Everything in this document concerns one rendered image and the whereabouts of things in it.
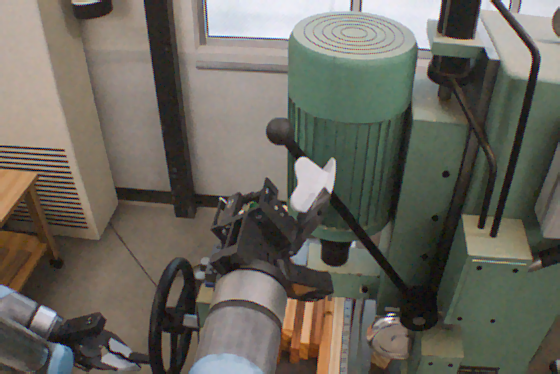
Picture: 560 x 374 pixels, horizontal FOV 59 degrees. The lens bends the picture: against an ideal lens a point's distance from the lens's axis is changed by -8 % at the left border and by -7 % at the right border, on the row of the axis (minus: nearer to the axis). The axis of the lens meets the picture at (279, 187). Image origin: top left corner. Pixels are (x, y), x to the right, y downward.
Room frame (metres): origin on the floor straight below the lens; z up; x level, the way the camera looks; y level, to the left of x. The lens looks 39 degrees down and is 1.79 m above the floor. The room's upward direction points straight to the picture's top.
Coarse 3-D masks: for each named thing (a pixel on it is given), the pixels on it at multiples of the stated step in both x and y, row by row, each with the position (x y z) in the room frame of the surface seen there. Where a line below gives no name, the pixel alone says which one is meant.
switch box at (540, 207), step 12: (552, 168) 0.51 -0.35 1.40; (552, 180) 0.50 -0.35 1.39; (540, 192) 0.52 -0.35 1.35; (552, 192) 0.48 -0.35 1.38; (540, 204) 0.50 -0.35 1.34; (552, 204) 0.47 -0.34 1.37; (540, 216) 0.49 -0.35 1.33; (552, 216) 0.46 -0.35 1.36; (540, 228) 0.48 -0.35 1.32; (552, 228) 0.46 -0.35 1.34
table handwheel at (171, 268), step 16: (176, 272) 0.75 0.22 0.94; (192, 272) 0.84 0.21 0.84; (160, 288) 0.69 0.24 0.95; (192, 288) 0.83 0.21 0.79; (160, 304) 0.66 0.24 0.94; (192, 304) 0.81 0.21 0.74; (160, 320) 0.63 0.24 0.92; (176, 320) 0.70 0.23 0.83; (192, 320) 0.70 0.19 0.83; (160, 336) 0.61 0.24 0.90; (176, 336) 0.69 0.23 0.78; (160, 352) 0.59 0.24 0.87; (176, 352) 0.67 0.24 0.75; (160, 368) 0.58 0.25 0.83; (176, 368) 0.65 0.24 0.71
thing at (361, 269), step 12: (312, 252) 0.68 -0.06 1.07; (360, 252) 0.68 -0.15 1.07; (312, 264) 0.65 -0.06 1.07; (324, 264) 0.65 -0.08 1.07; (348, 264) 0.65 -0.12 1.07; (360, 264) 0.65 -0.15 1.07; (372, 264) 0.65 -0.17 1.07; (336, 276) 0.63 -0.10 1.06; (348, 276) 0.63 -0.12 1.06; (360, 276) 0.63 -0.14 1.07; (372, 276) 0.62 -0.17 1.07; (336, 288) 0.63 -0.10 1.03; (348, 288) 0.63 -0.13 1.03; (372, 288) 0.62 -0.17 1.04
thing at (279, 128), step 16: (272, 128) 0.53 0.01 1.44; (288, 128) 0.53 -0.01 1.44; (288, 144) 0.53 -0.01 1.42; (336, 208) 0.52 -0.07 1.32; (352, 224) 0.52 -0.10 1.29; (368, 240) 0.52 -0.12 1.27; (400, 288) 0.51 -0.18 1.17; (416, 288) 0.53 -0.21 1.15; (400, 304) 0.51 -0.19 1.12; (416, 304) 0.50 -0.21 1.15; (432, 304) 0.50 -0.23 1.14; (400, 320) 0.49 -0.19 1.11; (416, 320) 0.49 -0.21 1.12; (432, 320) 0.48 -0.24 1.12
